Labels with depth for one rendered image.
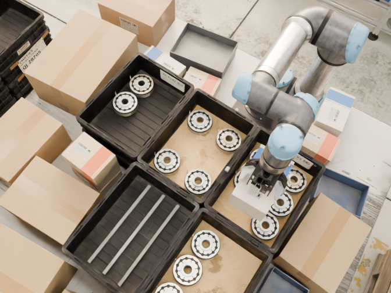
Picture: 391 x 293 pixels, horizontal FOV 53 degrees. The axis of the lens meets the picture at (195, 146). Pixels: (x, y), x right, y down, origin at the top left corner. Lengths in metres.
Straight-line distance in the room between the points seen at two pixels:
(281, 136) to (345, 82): 2.09
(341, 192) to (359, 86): 1.37
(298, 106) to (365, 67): 2.15
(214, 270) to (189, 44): 1.07
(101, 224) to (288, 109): 0.83
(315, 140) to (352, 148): 0.21
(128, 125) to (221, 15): 1.70
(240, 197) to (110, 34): 0.99
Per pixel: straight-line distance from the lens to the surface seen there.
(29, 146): 1.65
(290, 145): 0.92
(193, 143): 1.59
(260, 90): 1.00
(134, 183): 1.53
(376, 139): 1.97
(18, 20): 2.57
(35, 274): 1.45
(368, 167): 1.89
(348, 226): 1.57
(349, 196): 1.79
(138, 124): 1.63
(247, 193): 1.20
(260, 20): 3.16
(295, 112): 0.99
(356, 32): 1.29
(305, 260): 1.49
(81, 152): 1.50
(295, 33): 1.20
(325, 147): 1.76
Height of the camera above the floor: 2.26
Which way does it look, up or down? 65 degrees down
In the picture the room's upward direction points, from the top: 6 degrees clockwise
